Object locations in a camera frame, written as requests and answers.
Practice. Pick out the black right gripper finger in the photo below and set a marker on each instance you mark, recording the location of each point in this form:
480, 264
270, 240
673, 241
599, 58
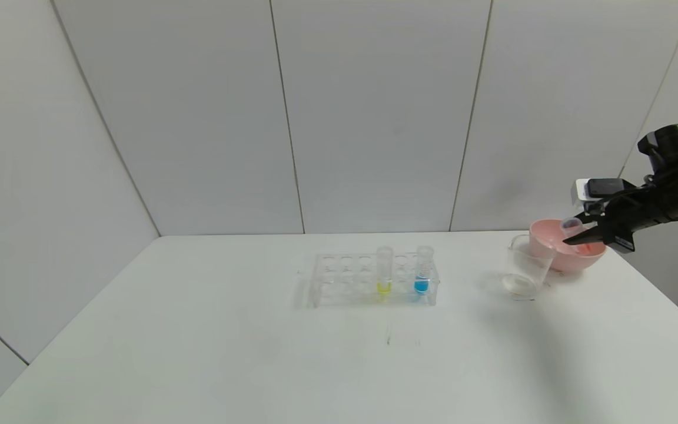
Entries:
592, 238
595, 222

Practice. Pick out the red pigment test tube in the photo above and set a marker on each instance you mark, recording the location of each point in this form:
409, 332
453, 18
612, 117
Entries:
571, 225

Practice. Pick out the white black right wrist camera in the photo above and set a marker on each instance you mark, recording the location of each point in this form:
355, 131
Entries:
607, 188

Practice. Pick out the yellow pigment test tube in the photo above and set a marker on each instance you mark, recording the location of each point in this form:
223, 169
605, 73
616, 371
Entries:
384, 287

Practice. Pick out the pink plastic bowl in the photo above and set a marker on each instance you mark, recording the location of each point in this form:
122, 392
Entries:
548, 247

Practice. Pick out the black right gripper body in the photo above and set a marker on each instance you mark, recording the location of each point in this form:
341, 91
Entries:
620, 235

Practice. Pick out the blue pigment test tube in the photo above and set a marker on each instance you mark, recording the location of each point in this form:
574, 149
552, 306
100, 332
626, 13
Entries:
421, 287

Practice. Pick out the clear plastic test tube rack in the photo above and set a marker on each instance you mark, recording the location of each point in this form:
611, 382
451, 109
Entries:
345, 277

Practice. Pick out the clear plastic measuring beaker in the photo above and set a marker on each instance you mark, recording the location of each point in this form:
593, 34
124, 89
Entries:
521, 282

